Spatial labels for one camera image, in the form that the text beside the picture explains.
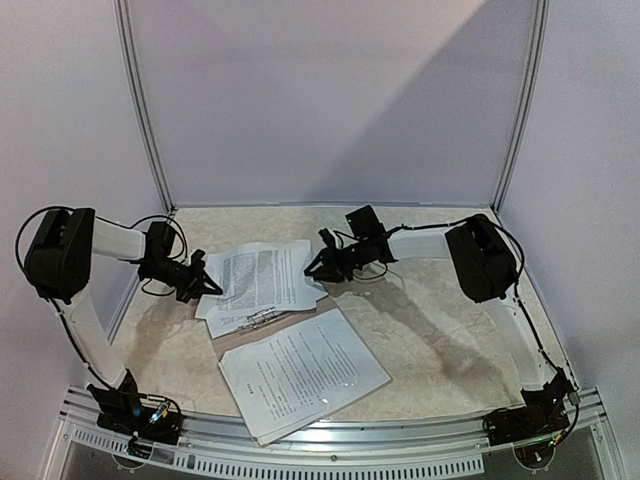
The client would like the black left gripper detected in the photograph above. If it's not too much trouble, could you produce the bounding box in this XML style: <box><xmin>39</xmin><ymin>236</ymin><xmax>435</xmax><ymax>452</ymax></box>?
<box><xmin>141</xmin><ymin>256</ymin><xmax>222</xmax><ymax>302</ymax></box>

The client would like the white agreement sheet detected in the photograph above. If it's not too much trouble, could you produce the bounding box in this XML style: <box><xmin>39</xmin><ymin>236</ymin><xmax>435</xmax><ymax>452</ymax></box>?
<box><xmin>196</xmin><ymin>239</ymin><xmax>328</xmax><ymax>320</ymax></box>
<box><xmin>205</xmin><ymin>305</ymin><xmax>317</xmax><ymax>339</ymax></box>

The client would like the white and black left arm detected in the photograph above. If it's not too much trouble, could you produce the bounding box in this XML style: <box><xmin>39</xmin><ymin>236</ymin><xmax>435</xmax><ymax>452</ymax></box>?
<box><xmin>14</xmin><ymin>206</ymin><xmax>223</xmax><ymax>391</ymax></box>

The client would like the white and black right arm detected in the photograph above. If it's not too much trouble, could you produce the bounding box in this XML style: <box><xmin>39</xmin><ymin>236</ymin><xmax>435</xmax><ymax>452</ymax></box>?
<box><xmin>304</xmin><ymin>206</ymin><xmax>575</xmax><ymax>396</ymax></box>

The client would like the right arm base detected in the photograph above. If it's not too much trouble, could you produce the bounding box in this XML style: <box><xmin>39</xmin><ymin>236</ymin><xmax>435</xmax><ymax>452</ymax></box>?
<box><xmin>482</xmin><ymin>370</ymin><xmax>578</xmax><ymax>446</ymax></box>

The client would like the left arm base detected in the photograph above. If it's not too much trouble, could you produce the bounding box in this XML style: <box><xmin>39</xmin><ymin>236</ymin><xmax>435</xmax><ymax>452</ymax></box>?
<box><xmin>87</xmin><ymin>369</ymin><xmax>184</xmax><ymax>445</ymax></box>

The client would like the metal folder clip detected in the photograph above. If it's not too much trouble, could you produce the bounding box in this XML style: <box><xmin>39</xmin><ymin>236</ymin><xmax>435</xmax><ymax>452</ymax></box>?
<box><xmin>238</xmin><ymin>307</ymin><xmax>278</xmax><ymax>331</ymax></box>

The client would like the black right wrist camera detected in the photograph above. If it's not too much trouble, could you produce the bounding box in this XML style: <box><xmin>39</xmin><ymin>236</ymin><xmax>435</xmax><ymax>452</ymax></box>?
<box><xmin>318</xmin><ymin>228</ymin><xmax>343</xmax><ymax>249</ymax></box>

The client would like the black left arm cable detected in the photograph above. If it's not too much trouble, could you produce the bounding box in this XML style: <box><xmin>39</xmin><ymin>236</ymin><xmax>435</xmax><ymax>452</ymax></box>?
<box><xmin>13</xmin><ymin>204</ymin><xmax>191</xmax><ymax>301</ymax></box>

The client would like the aluminium front rail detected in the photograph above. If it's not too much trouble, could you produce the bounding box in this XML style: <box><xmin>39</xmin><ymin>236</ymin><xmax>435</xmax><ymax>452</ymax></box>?
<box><xmin>44</xmin><ymin>387</ymin><xmax>625</xmax><ymax>479</ymax></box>

